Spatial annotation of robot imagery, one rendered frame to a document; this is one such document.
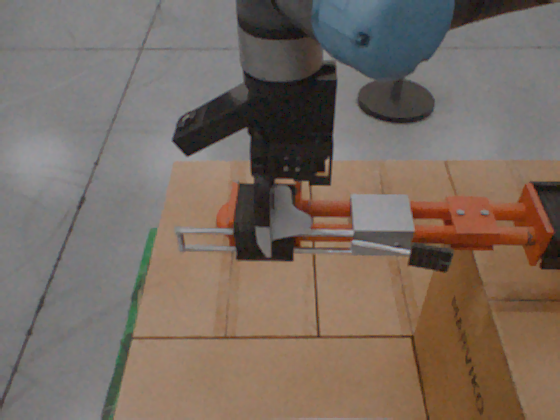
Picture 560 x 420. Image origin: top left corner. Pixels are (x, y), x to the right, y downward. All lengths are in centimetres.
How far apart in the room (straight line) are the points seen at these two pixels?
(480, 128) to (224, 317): 191
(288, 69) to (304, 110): 6
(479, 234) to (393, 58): 33
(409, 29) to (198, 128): 25
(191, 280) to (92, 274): 86
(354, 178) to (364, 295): 41
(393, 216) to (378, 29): 33
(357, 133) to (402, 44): 226
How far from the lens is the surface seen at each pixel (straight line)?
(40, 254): 221
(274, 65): 45
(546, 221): 64
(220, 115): 51
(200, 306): 120
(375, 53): 32
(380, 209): 62
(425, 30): 34
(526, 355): 72
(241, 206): 60
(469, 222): 63
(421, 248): 58
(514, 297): 76
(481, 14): 42
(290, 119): 50
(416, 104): 281
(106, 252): 212
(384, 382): 110
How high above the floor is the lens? 151
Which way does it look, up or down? 45 degrees down
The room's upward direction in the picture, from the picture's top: straight up
